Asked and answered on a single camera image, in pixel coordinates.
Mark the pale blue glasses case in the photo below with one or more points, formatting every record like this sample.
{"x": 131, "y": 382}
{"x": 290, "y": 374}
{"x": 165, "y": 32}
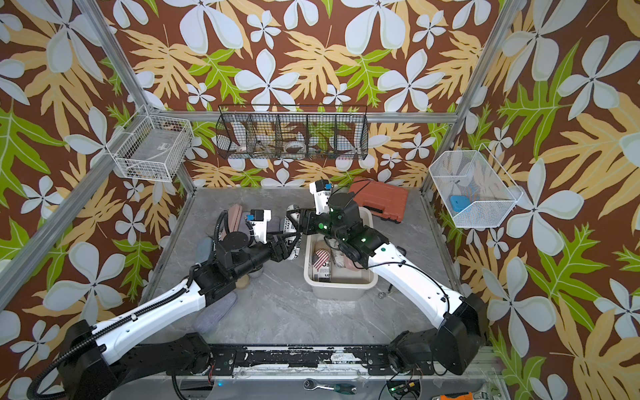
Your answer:
{"x": 203, "y": 251}

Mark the black wire basket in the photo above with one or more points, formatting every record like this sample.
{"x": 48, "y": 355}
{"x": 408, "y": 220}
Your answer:
{"x": 273, "y": 131}

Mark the flag newspaper glasses case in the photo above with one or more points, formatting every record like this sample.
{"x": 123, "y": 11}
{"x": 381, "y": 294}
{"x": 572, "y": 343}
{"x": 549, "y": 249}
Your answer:
{"x": 290, "y": 224}

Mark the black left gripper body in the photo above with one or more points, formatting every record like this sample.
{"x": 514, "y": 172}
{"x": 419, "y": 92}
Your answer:
{"x": 275, "y": 254}

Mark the white wire basket right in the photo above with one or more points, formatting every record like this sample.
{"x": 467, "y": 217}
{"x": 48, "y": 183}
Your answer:
{"x": 479, "y": 175}

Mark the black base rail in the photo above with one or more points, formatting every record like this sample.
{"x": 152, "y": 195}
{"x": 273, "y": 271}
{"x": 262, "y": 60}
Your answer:
{"x": 367, "y": 360}

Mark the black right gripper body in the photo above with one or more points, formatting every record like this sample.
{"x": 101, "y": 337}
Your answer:
{"x": 324, "y": 226}

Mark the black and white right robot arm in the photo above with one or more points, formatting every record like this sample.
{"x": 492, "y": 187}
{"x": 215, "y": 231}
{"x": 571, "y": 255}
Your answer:
{"x": 459, "y": 323}

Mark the blue object in basket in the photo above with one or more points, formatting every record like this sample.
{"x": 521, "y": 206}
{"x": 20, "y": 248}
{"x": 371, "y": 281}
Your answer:
{"x": 459, "y": 203}

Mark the cream plastic storage box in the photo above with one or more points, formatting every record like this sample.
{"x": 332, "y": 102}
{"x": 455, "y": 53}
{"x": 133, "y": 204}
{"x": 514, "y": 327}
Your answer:
{"x": 345, "y": 285}

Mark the pink glasses case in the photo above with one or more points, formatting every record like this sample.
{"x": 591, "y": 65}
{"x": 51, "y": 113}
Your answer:
{"x": 235, "y": 214}
{"x": 342, "y": 261}

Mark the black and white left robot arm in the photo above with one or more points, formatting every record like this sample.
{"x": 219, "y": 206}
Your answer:
{"x": 102, "y": 357}

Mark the white wire basket left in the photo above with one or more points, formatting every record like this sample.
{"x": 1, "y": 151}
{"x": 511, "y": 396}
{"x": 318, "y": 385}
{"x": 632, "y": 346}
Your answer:
{"x": 151, "y": 146}

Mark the white wire basket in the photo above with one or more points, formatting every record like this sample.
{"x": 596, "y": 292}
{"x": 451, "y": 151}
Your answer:
{"x": 479, "y": 175}
{"x": 151, "y": 146}

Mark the beige fabric glasses case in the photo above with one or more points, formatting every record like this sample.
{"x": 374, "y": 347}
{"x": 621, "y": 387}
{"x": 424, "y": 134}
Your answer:
{"x": 243, "y": 282}

